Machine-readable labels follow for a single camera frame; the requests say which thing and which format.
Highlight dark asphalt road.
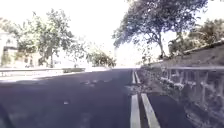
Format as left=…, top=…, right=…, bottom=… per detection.
left=0, top=68, right=201, bottom=128

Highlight double white painted line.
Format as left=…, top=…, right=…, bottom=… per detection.
left=129, top=69, right=162, bottom=128

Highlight large leaning tree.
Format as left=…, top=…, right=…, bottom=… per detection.
left=112, top=0, right=209, bottom=60

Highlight row of green trees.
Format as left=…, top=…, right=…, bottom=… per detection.
left=0, top=8, right=117, bottom=69

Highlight metal roadside guardrail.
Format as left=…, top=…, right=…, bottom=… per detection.
left=141, top=63, right=224, bottom=111

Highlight earth embankment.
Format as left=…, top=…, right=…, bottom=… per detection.
left=146, top=39, right=224, bottom=68

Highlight trees behind embankment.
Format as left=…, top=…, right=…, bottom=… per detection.
left=168, top=18, right=224, bottom=56

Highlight pale building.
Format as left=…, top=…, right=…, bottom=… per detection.
left=0, top=30, right=21, bottom=68

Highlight low roadside wall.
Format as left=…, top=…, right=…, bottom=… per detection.
left=0, top=67, right=86, bottom=78

